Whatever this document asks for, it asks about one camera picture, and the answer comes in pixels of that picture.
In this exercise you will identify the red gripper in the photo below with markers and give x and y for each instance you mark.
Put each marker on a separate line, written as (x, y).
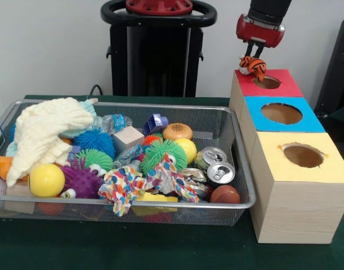
(259, 31)

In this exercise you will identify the orange tiger plush toy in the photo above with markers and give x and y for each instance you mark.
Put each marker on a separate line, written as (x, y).
(254, 67)

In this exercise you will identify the light blue waffle cloth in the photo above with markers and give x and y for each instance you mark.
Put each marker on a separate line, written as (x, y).
(87, 107)

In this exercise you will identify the colourful dotted cloth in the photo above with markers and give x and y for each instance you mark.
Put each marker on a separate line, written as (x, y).
(124, 185)

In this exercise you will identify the cream waffle cloth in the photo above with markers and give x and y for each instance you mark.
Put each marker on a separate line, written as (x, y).
(39, 132)

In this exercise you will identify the wooden box with three holes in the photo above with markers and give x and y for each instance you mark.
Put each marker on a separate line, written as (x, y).
(295, 208)

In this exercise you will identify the silver mesh bin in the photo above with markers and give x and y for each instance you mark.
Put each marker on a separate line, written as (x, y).
(216, 216)

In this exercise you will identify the black upright panel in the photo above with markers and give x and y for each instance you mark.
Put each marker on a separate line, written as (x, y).
(337, 70)

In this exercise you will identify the toy hamburger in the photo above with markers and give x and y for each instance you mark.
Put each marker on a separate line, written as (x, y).
(177, 131)

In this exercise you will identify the green spiky ball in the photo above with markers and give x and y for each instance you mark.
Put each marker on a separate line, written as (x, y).
(157, 154)

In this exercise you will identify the brown toy football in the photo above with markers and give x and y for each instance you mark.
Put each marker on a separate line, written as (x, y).
(225, 194)

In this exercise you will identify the yellow cheese wedge toy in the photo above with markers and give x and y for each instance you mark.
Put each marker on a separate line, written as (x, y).
(157, 197)

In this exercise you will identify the purple spiky monster toy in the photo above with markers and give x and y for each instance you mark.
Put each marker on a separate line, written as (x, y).
(81, 182)

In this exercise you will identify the yellow smiley ball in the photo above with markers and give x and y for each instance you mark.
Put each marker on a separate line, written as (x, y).
(46, 180)

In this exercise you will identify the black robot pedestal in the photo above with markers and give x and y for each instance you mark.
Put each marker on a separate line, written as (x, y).
(157, 56)

